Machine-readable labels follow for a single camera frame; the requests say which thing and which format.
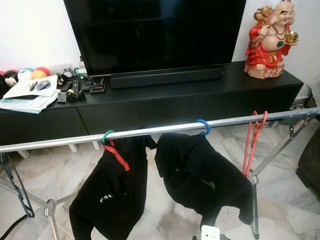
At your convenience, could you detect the red plastic hanger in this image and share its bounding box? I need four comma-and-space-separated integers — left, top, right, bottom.
242, 110, 269, 177

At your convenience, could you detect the blue plastic hanger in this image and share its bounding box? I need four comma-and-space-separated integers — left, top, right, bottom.
196, 119, 211, 136

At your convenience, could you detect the black soundbar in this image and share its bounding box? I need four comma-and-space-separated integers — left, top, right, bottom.
110, 66, 224, 89

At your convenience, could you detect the small black box device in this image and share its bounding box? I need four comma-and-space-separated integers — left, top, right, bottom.
90, 83, 107, 94

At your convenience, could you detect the white blue toy ball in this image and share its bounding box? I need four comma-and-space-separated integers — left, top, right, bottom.
17, 67, 35, 81

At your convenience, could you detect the black plastic hanger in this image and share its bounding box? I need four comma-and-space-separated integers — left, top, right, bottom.
0, 152, 36, 218

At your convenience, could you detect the stack of white papers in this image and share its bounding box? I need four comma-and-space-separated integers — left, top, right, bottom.
0, 75, 59, 114

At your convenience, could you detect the silver metal clothes rack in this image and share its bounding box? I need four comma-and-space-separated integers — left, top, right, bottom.
0, 107, 320, 240

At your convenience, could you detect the black polo shirt round logo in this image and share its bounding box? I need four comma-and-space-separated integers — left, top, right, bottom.
154, 132, 255, 232

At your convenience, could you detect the black flat screen television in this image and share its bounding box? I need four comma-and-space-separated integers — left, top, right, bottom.
64, 0, 247, 77

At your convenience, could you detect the red laughing buddha statue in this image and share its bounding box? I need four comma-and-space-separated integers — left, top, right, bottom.
245, 0, 300, 80

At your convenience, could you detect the orange toy ball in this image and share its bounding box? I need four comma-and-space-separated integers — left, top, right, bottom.
32, 66, 51, 80

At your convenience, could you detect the red hanger with green hook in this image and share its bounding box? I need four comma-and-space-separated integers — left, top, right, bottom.
102, 130, 131, 172

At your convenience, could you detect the black television console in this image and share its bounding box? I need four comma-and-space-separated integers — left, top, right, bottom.
0, 61, 304, 146

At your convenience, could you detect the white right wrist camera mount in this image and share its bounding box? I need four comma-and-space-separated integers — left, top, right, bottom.
201, 225, 222, 240

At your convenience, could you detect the black shirt with FSL print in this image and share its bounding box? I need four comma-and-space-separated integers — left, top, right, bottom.
69, 135, 158, 240

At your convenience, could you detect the clear bottle with green label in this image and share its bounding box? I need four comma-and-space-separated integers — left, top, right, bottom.
77, 55, 88, 80

